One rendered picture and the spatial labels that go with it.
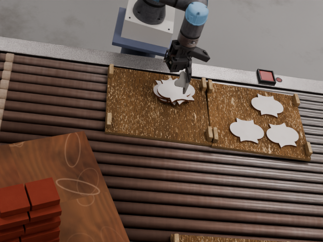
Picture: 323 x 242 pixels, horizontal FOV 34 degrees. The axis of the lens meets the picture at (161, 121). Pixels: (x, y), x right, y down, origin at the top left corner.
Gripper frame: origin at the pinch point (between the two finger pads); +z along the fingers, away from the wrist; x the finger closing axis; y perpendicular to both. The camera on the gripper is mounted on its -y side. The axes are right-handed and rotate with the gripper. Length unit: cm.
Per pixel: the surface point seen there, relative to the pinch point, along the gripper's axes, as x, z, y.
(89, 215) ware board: 51, 0, 50
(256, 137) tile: 25.8, 9.3, -26.6
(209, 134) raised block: 22.4, 7.6, -6.2
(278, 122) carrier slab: 19.6, 10.2, -41.3
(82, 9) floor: -174, 104, -22
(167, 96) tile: 3.1, 5.4, 4.2
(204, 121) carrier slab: 13.7, 10.2, -8.7
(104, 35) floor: -144, 104, -30
